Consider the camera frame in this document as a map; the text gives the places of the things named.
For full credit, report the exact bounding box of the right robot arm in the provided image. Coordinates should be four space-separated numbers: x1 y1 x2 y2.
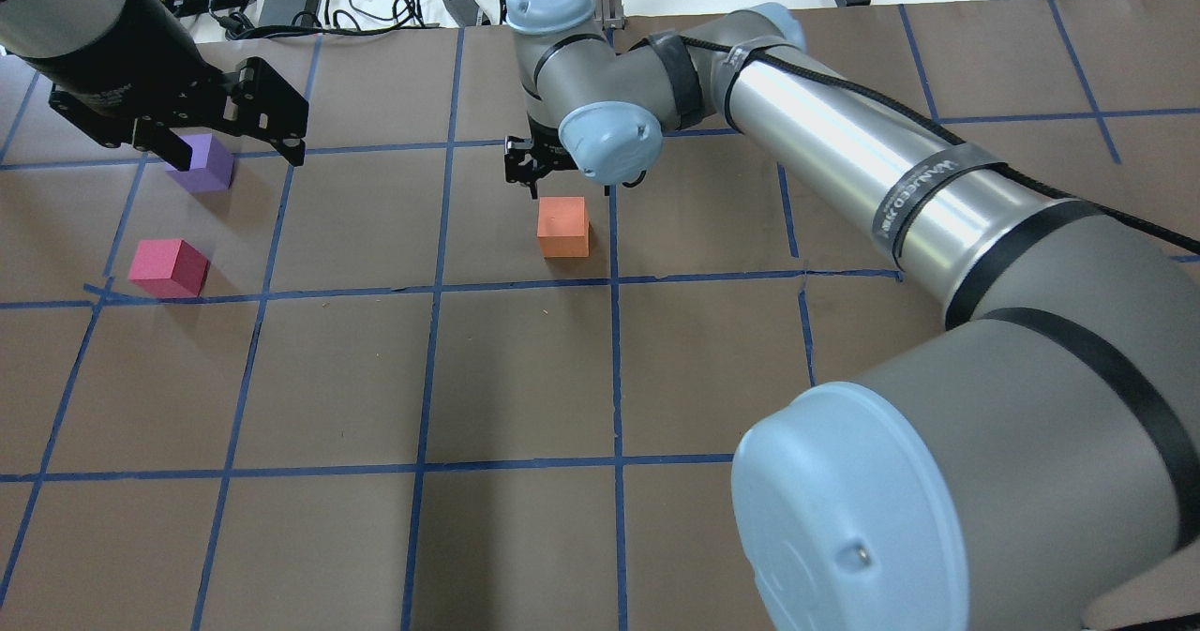
505 0 1196 630

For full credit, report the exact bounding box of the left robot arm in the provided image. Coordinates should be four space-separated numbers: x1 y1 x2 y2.
1 0 310 172

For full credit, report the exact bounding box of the purple foam cube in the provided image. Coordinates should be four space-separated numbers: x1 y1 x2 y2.
164 134 234 194

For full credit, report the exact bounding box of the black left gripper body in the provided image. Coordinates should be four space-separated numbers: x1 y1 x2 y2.
49 12 227 144

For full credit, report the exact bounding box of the red foam cube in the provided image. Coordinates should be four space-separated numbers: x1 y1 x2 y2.
126 238 210 299

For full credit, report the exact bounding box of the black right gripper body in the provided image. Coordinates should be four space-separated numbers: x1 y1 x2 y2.
523 115 578 174

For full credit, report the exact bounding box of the orange foam cube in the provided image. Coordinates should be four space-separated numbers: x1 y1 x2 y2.
536 196 592 259

